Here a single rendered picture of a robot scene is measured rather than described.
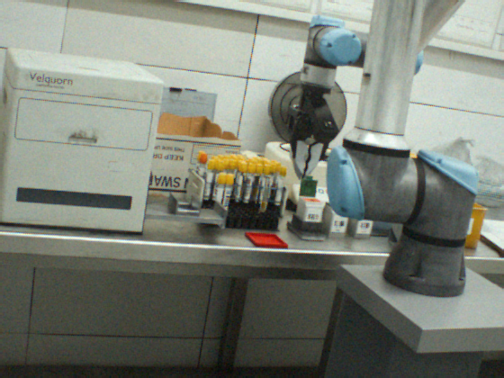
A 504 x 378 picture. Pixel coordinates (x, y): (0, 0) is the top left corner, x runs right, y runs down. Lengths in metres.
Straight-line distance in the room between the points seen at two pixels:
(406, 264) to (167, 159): 0.68
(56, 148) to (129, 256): 0.24
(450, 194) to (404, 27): 0.29
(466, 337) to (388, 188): 0.27
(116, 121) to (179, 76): 0.71
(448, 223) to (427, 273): 0.09
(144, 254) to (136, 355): 0.90
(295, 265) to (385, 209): 0.37
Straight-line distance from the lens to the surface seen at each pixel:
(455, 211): 1.39
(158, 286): 2.33
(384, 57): 1.33
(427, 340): 1.26
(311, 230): 1.74
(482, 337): 1.32
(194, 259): 1.57
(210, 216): 1.62
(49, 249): 1.50
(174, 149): 1.85
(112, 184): 1.53
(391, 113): 1.33
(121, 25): 2.13
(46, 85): 1.47
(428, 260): 1.40
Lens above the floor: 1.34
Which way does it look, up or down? 12 degrees down
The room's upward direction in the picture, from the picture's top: 10 degrees clockwise
